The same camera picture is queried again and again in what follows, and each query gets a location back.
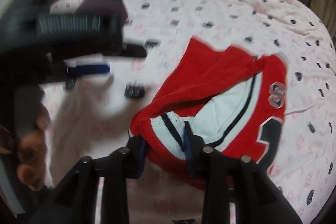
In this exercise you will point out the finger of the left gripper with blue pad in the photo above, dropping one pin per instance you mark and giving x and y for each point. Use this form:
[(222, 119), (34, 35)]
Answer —
[(85, 70)]

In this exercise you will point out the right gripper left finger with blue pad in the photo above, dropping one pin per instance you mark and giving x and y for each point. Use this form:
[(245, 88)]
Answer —
[(136, 157)]

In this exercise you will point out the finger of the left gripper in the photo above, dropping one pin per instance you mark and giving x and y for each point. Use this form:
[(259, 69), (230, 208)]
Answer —
[(127, 50)]

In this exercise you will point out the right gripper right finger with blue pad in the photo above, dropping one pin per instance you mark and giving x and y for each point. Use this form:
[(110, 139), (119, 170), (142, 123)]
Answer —
[(196, 158)]

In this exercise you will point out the red white jersey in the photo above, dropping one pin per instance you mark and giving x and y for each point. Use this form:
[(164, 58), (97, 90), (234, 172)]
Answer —
[(233, 100)]

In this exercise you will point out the person left hand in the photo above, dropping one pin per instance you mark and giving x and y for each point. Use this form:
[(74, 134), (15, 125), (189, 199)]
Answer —
[(30, 151)]

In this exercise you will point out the pink cat print duvet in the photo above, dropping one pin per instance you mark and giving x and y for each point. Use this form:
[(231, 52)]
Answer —
[(94, 117)]

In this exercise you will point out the dark folded garment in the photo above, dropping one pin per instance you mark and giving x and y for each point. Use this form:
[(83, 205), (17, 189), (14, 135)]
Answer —
[(115, 7)]

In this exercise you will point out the beige right curtain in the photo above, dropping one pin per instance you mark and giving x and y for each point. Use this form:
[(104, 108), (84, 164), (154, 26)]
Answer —
[(325, 10)]

